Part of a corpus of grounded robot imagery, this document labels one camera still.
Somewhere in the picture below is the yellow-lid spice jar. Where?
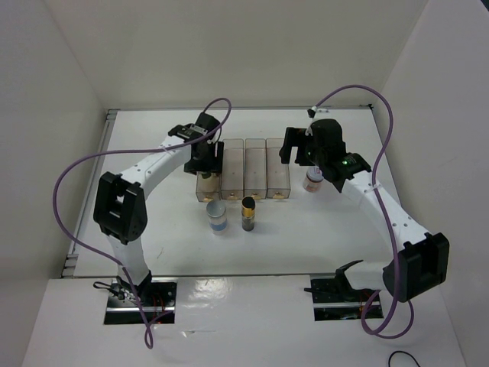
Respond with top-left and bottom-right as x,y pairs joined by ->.
197,173 -> 219,193

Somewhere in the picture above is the white-lid red-label jar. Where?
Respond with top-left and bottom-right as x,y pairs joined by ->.
303,166 -> 324,193

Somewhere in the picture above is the blue-label silver-lid jar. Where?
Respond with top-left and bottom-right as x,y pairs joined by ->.
206,200 -> 228,235

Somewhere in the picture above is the gold-band dark bottle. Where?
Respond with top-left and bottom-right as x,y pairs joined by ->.
241,196 -> 256,232

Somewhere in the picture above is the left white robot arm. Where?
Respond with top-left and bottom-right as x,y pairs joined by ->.
93,113 -> 224,306

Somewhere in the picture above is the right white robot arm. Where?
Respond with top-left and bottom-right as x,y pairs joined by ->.
279,119 -> 450,303

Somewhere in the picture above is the clear bin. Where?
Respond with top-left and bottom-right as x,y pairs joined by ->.
244,138 -> 267,200
220,138 -> 244,200
195,138 -> 222,203
266,138 -> 291,200

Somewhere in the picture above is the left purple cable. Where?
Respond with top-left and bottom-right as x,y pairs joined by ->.
52,98 -> 233,349

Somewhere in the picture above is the purple cable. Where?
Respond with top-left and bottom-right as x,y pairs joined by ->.
312,84 -> 416,339
52,98 -> 233,349

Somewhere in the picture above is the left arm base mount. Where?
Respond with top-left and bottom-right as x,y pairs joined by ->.
92,277 -> 177,325

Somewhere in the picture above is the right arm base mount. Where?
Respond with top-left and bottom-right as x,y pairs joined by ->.
303,274 -> 374,321

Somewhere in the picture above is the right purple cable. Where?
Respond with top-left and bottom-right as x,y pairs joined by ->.
312,84 -> 416,339

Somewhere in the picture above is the black cable loop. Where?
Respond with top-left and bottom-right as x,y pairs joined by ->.
388,350 -> 421,367

